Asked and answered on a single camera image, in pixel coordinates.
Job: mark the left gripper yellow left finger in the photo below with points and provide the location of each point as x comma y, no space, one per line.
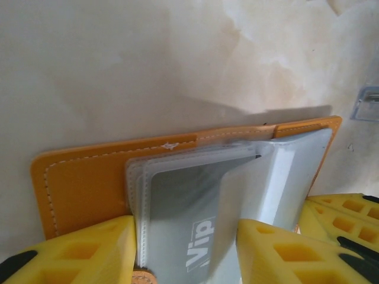
74,254

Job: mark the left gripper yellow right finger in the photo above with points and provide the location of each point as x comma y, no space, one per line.
266,257

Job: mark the clear acrylic card organizer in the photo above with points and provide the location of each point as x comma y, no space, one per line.
365,111

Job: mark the orange leather card holder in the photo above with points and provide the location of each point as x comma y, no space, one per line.
89,183

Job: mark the silver Vip card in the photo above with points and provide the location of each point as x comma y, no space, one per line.
183,207

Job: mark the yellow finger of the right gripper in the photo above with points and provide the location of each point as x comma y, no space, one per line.
334,201
325,220

